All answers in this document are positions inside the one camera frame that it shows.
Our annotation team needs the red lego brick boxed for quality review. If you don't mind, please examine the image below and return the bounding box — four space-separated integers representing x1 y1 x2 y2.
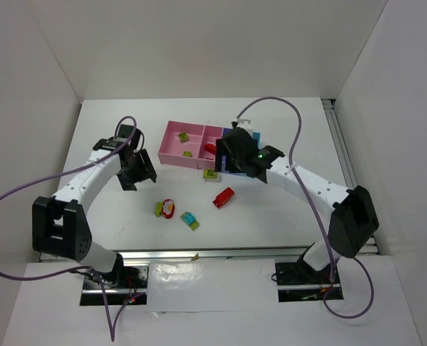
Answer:
204 143 216 155
213 187 234 209

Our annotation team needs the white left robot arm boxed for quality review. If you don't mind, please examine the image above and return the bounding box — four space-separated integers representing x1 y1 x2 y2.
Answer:
32 123 157 287

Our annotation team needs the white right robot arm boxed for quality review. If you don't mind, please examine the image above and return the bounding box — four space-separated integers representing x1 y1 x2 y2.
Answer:
215 128 379 274

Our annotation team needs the blue purple container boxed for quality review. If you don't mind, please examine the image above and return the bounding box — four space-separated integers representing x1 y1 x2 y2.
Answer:
215 147 247 177

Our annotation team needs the pink small container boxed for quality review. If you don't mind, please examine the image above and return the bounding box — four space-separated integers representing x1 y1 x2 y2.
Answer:
197 125 224 170

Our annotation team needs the green lego on white plate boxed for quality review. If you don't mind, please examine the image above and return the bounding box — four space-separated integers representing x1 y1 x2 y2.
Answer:
203 169 221 182

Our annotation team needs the pink large container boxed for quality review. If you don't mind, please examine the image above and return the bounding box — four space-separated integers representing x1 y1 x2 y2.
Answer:
158 120 205 169

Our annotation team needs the green lego beside flower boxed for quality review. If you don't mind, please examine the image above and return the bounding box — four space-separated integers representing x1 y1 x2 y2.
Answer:
154 202 163 218

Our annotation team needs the red white flower lego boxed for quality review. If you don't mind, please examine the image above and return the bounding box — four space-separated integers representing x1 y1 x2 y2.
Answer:
161 199 175 219

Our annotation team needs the blue green stacked lego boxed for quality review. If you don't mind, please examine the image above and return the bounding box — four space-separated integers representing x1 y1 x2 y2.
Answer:
180 211 200 231

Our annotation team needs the aluminium rail front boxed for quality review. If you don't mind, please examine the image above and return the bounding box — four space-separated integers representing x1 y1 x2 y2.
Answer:
38 246 308 264

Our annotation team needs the aluminium rail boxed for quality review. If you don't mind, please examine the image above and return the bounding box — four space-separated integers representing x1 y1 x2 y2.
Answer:
38 246 308 264
321 99 380 256

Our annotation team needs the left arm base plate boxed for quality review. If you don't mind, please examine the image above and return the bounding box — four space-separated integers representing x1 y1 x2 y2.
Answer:
79 264 149 306

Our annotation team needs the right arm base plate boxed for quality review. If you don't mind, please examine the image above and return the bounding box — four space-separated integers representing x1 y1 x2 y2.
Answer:
270 262 343 303

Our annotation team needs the aluminium rail right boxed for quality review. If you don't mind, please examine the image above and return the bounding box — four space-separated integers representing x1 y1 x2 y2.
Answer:
321 99 380 256

